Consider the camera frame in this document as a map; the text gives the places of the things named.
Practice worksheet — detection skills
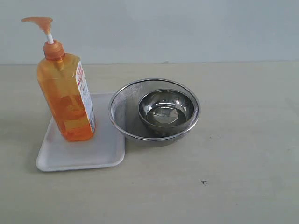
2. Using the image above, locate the orange pump soap bottle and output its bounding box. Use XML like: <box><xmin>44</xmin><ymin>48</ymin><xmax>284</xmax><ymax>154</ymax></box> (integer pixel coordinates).
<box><xmin>22</xmin><ymin>17</ymin><xmax>96</xmax><ymax>141</ymax></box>

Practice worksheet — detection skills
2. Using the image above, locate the small stainless steel bowl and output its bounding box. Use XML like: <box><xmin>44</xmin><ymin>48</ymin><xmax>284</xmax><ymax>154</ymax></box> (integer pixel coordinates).
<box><xmin>138</xmin><ymin>89</ymin><xmax>199</xmax><ymax>137</ymax></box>

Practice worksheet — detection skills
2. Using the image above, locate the steel mesh strainer basket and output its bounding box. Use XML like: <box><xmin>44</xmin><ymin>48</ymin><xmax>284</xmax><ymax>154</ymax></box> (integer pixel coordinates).
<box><xmin>108</xmin><ymin>78</ymin><xmax>201</xmax><ymax>147</ymax></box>

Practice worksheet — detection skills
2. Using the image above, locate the white rectangular plastic tray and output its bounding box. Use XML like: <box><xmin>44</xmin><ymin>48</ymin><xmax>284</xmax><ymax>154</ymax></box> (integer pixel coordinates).
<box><xmin>36</xmin><ymin>93</ymin><xmax>125</xmax><ymax>172</ymax></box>

